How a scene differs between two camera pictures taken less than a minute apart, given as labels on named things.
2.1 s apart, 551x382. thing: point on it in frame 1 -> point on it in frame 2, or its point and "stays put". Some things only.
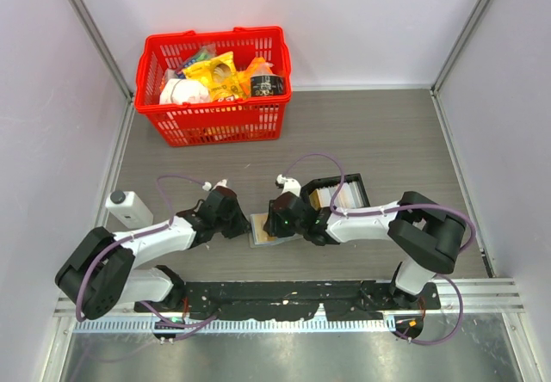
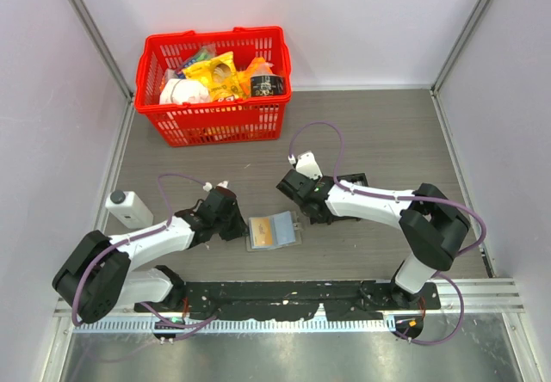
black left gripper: (243, 225) stays put
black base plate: (266, 299) stays put
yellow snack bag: (220, 77) stays put
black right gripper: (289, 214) -> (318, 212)
